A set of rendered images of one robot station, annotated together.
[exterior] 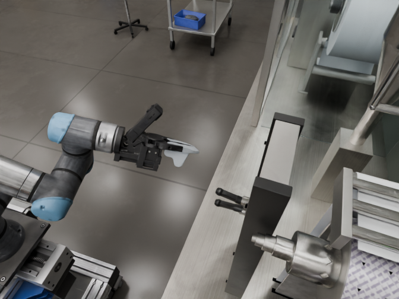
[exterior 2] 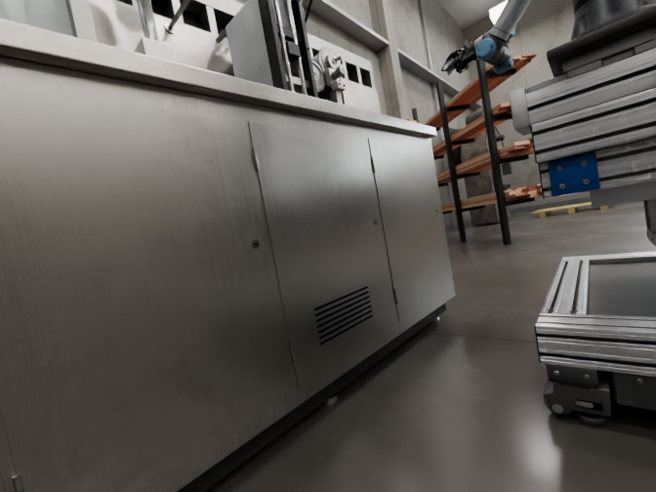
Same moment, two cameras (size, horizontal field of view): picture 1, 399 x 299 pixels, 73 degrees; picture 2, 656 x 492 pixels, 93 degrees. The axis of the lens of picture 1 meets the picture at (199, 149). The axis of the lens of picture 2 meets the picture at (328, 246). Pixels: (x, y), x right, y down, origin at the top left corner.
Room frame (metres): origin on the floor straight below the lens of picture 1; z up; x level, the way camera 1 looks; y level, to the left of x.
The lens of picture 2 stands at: (1.29, 0.33, 0.53)
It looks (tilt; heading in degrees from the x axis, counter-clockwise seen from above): 3 degrees down; 203
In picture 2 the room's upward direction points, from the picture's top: 10 degrees counter-clockwise
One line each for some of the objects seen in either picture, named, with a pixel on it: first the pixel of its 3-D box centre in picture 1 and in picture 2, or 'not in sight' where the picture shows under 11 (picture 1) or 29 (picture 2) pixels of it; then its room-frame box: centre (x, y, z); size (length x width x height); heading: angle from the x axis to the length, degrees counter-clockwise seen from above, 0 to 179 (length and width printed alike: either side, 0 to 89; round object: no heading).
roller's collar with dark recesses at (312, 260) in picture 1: (312, 258); not in sight; (0.14, -0.17, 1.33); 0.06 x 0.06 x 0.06; 69
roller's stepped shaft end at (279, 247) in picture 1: (271, 244); not in sight; (0.16, -0.11, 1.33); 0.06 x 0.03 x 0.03; 69
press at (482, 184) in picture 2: not in sight; (483, 169); (-6.74, 0.96, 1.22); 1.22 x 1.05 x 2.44; 162
